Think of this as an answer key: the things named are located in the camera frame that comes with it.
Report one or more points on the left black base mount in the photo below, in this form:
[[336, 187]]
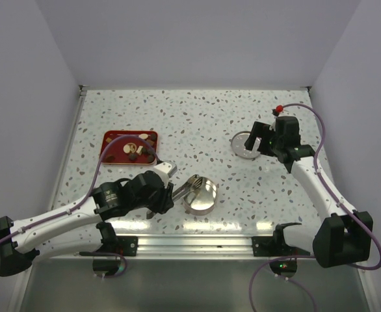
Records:
[[111, 244]]

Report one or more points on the dark chocolate piece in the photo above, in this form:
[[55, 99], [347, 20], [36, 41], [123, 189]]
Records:
[[132, 157]]

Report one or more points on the dark chocolate at tray corner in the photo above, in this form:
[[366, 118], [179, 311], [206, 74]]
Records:
[[109, 159]]

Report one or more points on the aluminium front rail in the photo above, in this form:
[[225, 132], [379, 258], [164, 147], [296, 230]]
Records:
[[161, 246]]

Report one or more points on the silver metal tweezers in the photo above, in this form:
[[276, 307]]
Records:
[[187, 188]]

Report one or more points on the dark round chocolate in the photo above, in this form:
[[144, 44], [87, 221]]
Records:
[[146, 152]]

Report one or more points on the white wedge chocolate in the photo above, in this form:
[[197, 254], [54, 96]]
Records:
[[139, 150]]

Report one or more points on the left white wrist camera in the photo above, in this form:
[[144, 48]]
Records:
[[165, 170]]

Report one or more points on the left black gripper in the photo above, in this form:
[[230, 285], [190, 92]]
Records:
[[160, 205]]

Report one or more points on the round silver tin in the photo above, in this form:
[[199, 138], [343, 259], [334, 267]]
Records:
[[202, 196]]

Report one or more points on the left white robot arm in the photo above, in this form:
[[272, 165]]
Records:
[[20, 240]]

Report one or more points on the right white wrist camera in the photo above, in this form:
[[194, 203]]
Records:
[[276, 112]]

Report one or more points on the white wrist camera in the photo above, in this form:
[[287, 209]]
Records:
[[276, 112], [165, 170]]

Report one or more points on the round silver tin lid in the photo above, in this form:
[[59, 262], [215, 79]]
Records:
[[238, 147]]

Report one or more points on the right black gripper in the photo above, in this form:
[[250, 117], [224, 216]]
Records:
[[257, 131]]

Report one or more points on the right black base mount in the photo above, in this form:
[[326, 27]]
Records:
[[275, 245]]

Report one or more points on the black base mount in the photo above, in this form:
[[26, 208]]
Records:
[[111, 244], [275, 245]]

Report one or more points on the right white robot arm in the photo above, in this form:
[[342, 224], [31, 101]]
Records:
[[343, 237]]

